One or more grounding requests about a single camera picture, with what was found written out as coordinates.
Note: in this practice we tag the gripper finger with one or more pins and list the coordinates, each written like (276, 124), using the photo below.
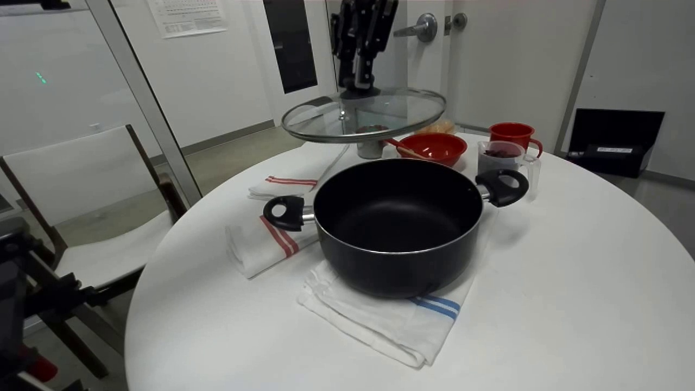
(344, 38)
(374, 27)

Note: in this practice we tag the glass pot lid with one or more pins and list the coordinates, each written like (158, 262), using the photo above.
(380, 117)

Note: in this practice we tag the black pot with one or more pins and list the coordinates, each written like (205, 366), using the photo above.
(396, 260)

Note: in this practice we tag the dark narrow window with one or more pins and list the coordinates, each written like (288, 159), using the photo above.
(290, 43)

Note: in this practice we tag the white door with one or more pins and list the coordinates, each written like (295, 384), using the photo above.
(426, 68)

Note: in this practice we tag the silver door lock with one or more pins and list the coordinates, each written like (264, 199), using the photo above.
(459, 21)

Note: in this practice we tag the grey metal can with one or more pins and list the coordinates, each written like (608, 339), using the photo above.
(371, 149)

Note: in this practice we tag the yellow bread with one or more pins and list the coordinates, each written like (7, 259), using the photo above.
(437, 127)

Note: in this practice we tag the red bowl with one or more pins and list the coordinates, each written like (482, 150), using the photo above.
(440, 149)

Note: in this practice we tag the white towel with red stripes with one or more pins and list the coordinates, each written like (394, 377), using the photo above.
(255, 247)
(293, 174)

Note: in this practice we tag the red cup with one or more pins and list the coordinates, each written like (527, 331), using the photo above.
(513, 133)

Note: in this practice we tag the clear measuring jug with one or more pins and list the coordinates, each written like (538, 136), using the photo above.
(502, 162)

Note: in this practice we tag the black case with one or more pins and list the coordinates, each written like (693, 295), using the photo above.
(613, 141)

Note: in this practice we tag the white towel with blue stripes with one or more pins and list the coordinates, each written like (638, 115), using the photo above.
(391, 326)

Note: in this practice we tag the white wooden chair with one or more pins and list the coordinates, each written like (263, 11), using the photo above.
(81, 179)

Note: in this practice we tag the stand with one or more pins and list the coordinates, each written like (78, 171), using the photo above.
(21, 304)

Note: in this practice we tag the paper sheet on wall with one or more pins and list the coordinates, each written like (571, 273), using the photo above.
(187, 16)

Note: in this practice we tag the grey metal partition frame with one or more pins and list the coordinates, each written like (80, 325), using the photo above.
(146, 98)

